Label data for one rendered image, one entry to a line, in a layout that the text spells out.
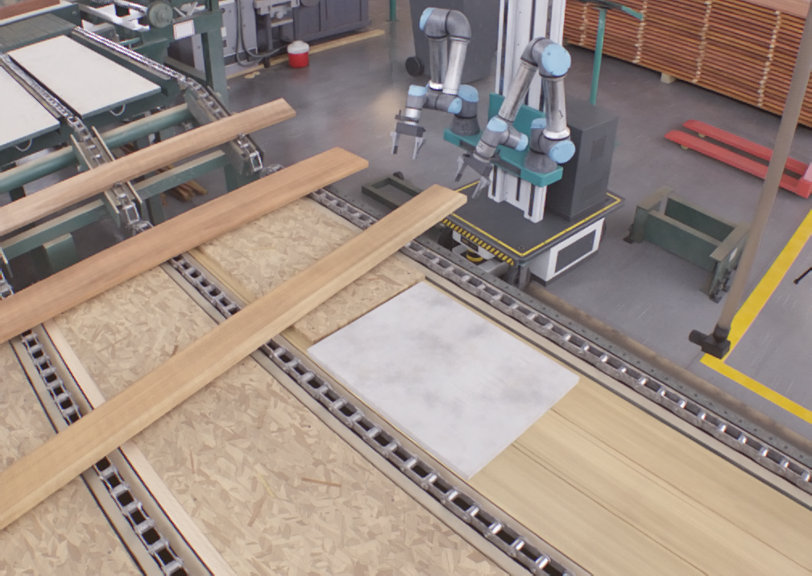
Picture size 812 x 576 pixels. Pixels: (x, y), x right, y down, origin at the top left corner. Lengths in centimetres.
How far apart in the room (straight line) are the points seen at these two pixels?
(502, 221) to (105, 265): 198
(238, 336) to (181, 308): 29
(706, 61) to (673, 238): 327
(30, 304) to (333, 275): 103
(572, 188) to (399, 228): 132
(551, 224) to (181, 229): 187
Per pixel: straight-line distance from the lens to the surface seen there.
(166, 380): 181
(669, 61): 693
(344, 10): 771
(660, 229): 384
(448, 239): 357
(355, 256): 213
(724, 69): 671
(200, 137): 296
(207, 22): 526
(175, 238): 236
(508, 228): 332
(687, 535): 161
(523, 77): 280
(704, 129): 571
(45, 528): 168
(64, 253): 285
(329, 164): 270
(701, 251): 377
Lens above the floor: 210
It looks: 35 degrees down
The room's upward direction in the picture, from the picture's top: 1 degrees clockwise
